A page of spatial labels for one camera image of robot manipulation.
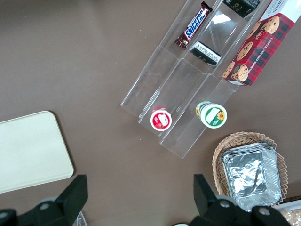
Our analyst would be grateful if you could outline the aluminium foil tray stack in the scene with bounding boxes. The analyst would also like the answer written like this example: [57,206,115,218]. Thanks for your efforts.
[221,141,283,212]

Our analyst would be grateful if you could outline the clear acrylic stepped display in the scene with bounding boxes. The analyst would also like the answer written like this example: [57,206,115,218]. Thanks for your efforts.
[119,0,273,159]

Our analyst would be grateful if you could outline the clear bag of chips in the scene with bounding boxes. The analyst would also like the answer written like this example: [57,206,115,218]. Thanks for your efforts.
[282,210,301,226]

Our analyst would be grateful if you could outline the Snickers chocolate bar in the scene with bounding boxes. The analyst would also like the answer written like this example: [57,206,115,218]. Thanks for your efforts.
[174,1,214,51]

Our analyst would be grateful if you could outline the red lid yogurt cup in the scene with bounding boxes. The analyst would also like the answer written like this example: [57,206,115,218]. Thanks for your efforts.
[150,105,173,131]

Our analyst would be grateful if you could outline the white rectangular snack bin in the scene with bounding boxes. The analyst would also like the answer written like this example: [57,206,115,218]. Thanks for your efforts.
[270,201,301,226]

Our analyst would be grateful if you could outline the green lid sunflower cup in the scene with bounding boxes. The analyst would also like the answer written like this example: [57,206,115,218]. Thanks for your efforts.
[195,100,228,129]

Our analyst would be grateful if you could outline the cream rectangular plastic tray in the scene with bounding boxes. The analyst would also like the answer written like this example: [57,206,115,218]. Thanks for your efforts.
[0,110,74,195]

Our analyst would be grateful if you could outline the light wicker basket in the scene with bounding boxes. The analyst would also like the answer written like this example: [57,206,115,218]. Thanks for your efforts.
[212,131,288,205]

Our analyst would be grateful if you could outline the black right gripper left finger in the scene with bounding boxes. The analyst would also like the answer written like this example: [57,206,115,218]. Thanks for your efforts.
[0,174,89,226]

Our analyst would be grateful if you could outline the red tartan cookie box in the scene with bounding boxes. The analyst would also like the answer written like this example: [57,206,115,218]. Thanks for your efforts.
[222,0,301,87]

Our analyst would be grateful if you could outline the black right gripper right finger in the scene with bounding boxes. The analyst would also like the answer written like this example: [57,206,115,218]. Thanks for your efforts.
[188,173,290,226]

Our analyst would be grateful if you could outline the clear acrylic bottle rack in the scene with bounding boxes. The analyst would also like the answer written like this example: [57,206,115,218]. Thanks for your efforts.
[75,210,89,226]

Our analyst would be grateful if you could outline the black box with gold print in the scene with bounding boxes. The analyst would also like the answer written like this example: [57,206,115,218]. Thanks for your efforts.
[222,0,261,18]

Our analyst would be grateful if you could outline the black box with white label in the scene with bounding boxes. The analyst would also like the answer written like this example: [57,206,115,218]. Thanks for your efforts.
[189,41,222,68]

